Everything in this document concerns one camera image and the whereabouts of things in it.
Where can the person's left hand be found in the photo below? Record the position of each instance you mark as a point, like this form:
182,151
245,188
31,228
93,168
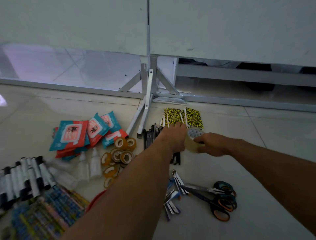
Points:
174,137

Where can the person's right hand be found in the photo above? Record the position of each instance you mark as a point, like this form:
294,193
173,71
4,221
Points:
217,146

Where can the large clear tape roll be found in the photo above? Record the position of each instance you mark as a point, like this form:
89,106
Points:
191,146

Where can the yellow black patterned packets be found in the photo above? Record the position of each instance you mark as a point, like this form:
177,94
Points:
172,115

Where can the pile of black pens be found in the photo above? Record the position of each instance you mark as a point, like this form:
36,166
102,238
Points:
149,137

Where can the pile of small staplers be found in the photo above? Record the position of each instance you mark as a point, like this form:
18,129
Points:
176,181

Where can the pile of small tape rolls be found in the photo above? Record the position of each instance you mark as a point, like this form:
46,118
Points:
126,157

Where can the clear plastic bottle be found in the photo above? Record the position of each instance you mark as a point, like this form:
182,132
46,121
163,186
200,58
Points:
95,164
82,168
64,178
58,164

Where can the pile of teal wipe packets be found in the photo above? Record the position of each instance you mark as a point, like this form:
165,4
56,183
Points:
70,134

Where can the red plastic bucket with lid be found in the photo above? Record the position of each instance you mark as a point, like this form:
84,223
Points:
91,203

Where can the pile of colourful patterned pencils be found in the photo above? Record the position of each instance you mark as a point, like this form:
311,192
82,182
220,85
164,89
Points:
49,215

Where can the row of black-capped white markers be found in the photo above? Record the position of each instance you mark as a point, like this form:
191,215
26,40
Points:
24,178

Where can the person's right forearm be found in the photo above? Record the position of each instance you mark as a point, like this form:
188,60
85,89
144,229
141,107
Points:
279,178

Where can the person's left forearm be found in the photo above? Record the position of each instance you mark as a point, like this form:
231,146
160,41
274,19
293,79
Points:
128,197

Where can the white partition board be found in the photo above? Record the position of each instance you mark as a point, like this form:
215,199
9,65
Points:
74,22

